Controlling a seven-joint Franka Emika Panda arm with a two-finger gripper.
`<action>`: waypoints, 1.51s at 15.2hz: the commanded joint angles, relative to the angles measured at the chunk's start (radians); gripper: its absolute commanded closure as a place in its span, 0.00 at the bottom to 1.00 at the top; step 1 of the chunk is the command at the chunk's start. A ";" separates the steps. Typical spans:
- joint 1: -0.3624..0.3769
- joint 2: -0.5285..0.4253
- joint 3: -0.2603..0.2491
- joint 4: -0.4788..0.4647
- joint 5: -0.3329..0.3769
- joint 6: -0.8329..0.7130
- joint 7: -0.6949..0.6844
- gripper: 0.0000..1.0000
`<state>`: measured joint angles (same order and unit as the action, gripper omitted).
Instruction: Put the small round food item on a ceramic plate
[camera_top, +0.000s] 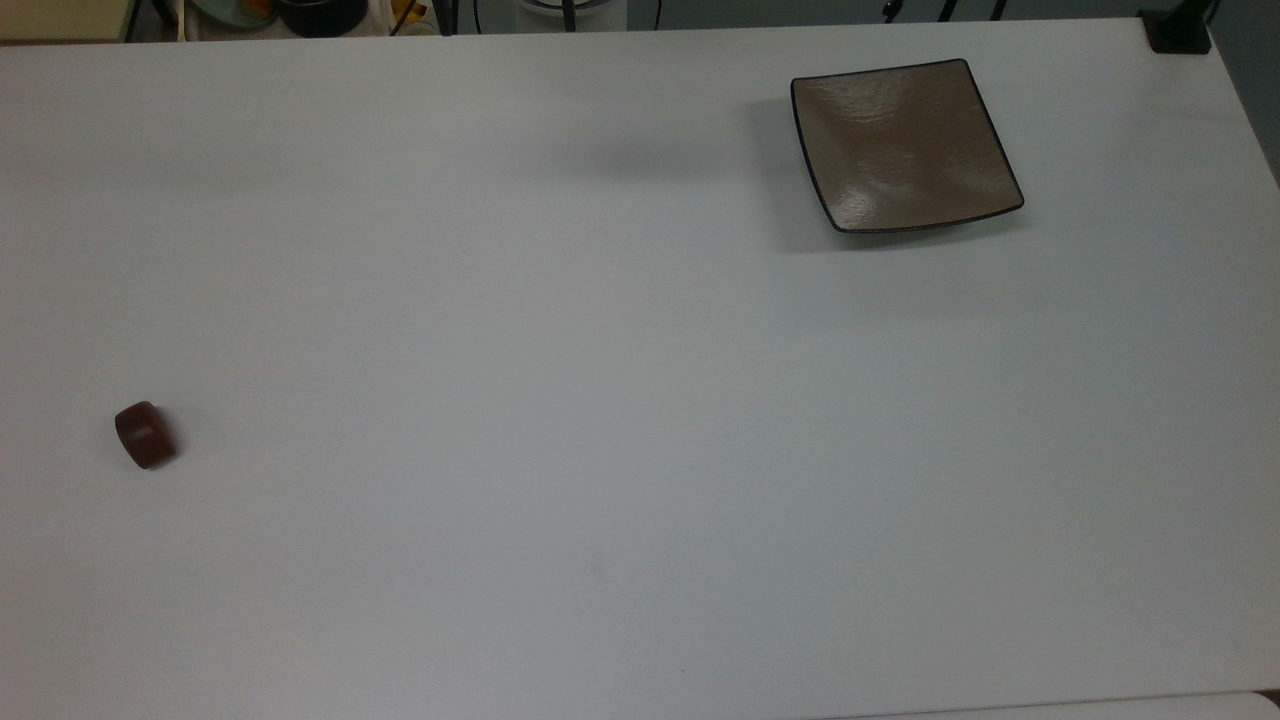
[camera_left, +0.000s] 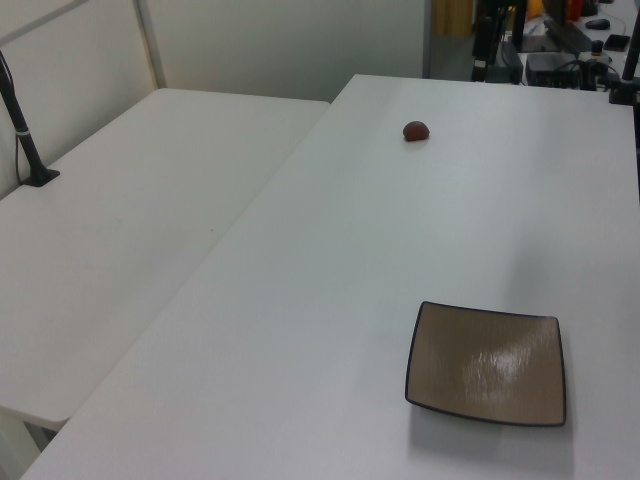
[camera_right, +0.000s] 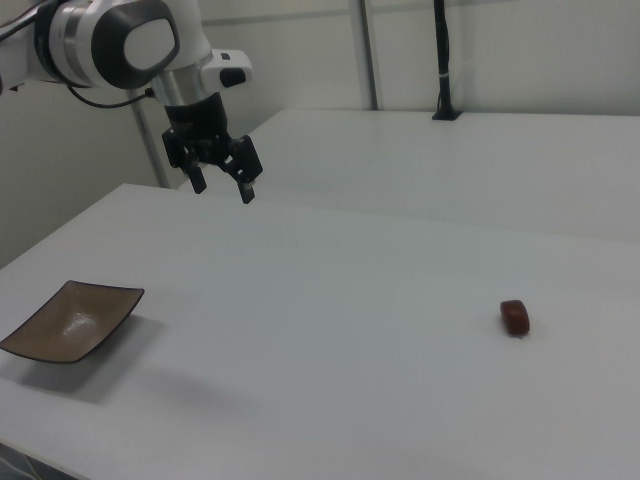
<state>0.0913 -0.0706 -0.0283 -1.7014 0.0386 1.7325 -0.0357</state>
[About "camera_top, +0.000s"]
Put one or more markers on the small round brown food item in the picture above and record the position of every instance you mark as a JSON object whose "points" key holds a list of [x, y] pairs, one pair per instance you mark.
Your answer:
{"points": [[142, 436]]}

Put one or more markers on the square brown ceramic plate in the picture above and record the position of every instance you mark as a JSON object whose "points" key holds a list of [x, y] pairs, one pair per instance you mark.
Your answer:
{"points": [[900, 145]]}

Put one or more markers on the white round device base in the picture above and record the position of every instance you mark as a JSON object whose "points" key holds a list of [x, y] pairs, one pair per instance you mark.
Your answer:
{"points": [[545, 10]]}

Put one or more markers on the black round bowl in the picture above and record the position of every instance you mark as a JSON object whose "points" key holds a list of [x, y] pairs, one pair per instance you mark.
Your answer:
{"points": [[320, 14]]}

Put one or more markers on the light blue plate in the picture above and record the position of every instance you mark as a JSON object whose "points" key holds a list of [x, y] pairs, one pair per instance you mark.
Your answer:
{"points": [[232, 9]]}

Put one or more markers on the yellow background object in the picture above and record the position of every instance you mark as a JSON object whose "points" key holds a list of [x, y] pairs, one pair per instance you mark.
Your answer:
{"points": [[412, 14]]}

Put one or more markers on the black tripod legs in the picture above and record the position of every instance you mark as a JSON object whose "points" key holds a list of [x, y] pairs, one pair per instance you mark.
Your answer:
{"points": [[945, 8]]}

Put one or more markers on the black table corner clamp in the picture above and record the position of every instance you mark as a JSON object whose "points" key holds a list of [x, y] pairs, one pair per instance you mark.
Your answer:
{"points": [[1178, 32]]}

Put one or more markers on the beige wooden furniture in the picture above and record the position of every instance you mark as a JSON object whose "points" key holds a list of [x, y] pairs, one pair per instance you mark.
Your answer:
{"points": [[60, 18]]}

